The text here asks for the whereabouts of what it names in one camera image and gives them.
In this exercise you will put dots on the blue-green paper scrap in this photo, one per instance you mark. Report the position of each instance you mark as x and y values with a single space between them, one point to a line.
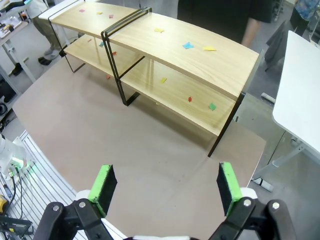
101 44

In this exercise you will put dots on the blue paper scrap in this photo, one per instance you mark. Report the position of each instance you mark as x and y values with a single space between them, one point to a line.
188 45

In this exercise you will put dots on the bystander in blue floral shirt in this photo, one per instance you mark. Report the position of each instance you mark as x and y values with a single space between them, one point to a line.
306 10

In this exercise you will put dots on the workbench with tools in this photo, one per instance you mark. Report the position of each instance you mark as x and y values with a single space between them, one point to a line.
11 30

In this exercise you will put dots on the wooden two-tier shelf black frame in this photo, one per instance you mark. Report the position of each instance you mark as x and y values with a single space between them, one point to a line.
162 47
75 20

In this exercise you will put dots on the bystander in khaki trousers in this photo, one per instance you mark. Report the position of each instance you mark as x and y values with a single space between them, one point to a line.
43 27

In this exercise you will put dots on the grey cloth on chair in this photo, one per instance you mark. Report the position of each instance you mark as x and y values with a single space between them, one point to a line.
277 42

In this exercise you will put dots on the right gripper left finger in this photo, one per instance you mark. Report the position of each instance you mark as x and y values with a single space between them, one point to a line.
100 192

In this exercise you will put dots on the aluminium rail base plate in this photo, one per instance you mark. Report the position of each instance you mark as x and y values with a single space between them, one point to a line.
42 180

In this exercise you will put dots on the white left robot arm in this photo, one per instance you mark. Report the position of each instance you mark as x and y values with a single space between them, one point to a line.
10 150

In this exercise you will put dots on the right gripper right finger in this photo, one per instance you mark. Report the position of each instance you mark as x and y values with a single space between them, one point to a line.
231 190

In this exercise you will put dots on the green paper scrap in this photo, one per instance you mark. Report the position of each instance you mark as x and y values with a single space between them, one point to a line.
212 106

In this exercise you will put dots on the person left forearm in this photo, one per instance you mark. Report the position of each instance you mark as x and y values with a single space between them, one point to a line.
250 32

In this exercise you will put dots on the person torso black shirt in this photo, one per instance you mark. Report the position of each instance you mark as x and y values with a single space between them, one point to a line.
212 15

